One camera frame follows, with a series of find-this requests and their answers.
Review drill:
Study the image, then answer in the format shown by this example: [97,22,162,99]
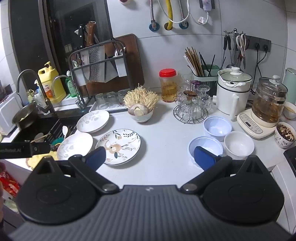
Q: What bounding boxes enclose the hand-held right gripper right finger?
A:
[179,146,270,195]

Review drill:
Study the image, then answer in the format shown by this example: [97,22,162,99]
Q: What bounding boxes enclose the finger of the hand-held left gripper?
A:
[30,143,52,155]

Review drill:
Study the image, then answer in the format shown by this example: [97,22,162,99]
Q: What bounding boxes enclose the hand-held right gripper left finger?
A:
[32,146,120,194]

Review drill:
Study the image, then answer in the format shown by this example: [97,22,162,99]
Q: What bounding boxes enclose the light blue bowl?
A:
[188,136,224,164]
[203,116,233,142]

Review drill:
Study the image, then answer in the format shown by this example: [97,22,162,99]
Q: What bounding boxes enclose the yellow sponge cloth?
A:
[26,152,58,169]

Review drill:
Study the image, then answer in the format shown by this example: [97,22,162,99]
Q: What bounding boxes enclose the black sink drain rack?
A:
[14,116,80,145]

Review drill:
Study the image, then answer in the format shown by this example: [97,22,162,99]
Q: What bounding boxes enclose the white floral plate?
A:
[57,133,94,162]
[76,110,110,133]

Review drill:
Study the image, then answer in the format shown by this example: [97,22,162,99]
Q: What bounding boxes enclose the deer print plate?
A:
[95,129,141,166]

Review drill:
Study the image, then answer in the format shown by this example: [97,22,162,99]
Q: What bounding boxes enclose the red packaging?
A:
[0,170,21,198]

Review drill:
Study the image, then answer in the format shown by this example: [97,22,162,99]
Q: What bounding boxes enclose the steel pot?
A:
[11,102,39,129]

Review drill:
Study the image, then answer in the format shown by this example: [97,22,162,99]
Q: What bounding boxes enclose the white plastic container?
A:
[0,91,23,136]

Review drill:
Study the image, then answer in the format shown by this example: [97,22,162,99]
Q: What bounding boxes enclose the plain white bowl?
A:
[224,131,255,160]

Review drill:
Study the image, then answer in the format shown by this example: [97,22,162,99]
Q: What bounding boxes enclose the tall steel faucet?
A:
[17,69,56,115]

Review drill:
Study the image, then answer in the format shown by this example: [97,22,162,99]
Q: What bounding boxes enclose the clear patterned glass cup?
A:
[174,96,196,120]
[196,85,212,112]

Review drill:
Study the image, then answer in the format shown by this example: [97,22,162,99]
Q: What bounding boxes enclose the white tray with glasses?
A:
[89,91,130,113]

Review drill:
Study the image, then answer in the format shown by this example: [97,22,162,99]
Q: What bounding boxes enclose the white bowl with mushrooms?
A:
[128,107,154,123]

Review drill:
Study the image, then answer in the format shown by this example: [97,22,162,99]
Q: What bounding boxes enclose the yellow detergent bottle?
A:
[38,61,67,104]

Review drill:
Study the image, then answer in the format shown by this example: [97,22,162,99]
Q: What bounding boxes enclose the brown cap mushroom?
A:
[129,104,149,116]

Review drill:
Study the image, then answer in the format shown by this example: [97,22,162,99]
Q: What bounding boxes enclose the brown base glass cup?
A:
[183,90,198,105]

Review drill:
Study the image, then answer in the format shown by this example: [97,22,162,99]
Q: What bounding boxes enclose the white electric pot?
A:
[212,67,253,120]

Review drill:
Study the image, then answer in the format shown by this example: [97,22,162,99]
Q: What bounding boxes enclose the green soap bottle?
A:
[65,71,78,98]

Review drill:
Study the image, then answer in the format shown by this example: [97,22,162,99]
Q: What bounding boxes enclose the small steel faucet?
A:
[51,75,85,110]

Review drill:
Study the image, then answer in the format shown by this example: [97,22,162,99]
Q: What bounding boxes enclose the purple base glass cup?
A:
[191,80,204,93]

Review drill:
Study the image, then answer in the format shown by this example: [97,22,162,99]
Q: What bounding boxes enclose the red lid plastic jar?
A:
[159,69,178,103]

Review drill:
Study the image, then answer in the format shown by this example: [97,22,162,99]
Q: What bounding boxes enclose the patterned cup with dark filling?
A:
[274,122,296,149]

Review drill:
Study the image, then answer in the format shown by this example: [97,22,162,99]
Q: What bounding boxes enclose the glass tea kettle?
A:
[252,75,288,124]

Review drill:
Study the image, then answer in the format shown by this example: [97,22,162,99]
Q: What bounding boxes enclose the black cooktop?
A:
[283,146,296,168]

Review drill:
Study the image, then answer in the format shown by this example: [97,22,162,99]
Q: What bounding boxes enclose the patterned steel cleaver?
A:
[88,45,106,84]

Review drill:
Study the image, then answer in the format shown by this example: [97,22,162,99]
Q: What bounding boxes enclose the bundle of black chopsticks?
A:
[199,54,216,77]

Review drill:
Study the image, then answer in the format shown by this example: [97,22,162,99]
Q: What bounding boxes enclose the white cutlery holder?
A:
[114,46,127,78]

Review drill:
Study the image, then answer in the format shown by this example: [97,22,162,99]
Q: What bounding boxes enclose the white cup with tea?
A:
[283,101,296,120]

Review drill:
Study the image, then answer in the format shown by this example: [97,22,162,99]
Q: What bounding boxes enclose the bundle of wooden chopsticks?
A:
[184,47,205,77]

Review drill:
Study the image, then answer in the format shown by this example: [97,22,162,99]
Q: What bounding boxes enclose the wooden cutting board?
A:
[85,34,145,97]

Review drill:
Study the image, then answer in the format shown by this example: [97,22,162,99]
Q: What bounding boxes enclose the mint green kettle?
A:
[282,68,296,105]

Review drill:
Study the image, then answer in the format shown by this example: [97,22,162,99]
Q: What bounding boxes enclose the hanging utensil rack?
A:
[223,28,250,70]

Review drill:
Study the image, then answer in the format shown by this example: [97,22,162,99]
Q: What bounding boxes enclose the wire cup rack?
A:
[173,102,208,125]

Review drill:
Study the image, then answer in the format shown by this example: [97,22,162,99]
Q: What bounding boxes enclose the black wire knife rack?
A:
[69,40,130,110]

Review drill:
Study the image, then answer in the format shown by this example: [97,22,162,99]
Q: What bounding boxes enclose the white handle scissors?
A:
[236,34,247,63]

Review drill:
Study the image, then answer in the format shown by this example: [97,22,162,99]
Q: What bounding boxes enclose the wooden handle knife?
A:
[85,21,97,48]

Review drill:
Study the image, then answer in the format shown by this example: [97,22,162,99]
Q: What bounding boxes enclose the black wall power strip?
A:
[245,35,272,52]

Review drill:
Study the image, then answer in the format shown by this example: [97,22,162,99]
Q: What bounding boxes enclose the silver hose with blue flange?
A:
[149,0,160,32]
[178,0,189,29]

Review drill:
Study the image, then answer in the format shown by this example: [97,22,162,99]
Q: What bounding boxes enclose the white cable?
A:
[158,0,210,25]

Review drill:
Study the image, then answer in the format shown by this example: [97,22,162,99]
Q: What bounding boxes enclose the yellow hose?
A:
[164,0,174,31]

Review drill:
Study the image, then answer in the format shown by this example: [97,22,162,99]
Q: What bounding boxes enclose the white wall adapter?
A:
[199,0,215,11]

